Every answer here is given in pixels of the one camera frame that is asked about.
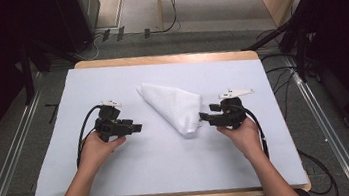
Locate right hand-held gripper black cable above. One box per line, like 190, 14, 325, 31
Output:
230, 99, 271, 165

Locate black hanging cable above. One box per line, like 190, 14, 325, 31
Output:
145, 0, 184, 35

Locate white paper table cover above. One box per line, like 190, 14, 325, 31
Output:
19, 41, 309, 196

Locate white mesh cloth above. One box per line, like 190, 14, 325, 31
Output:
135, 75, 207, 142

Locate wooden table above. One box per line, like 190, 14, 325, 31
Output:
18, 34, 313, 196

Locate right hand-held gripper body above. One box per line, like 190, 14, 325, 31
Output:
210, 85, 260, 132

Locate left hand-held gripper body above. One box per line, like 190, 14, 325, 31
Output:
92, 97, 135, 145

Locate light wooden bench frame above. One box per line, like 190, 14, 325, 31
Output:
155, 0, 322, 42

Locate hand-held gripper black cable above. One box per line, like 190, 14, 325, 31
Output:
69, 104, 110, 170
230, 99, 271, 165

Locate black stand leg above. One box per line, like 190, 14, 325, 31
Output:
237, 18, 295, 53

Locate person's right hand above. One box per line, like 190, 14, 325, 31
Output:
216, 115, 266, 165

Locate person's left hand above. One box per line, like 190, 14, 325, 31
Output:
73, 127, 131, 174

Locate left hand-held gripper black cable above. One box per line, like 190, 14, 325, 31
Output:
69, 104, 110, 170

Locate black floor cables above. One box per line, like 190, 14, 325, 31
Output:
254, 22, 340, 196

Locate black cabinet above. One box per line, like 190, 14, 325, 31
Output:
49, 0, 107, 57

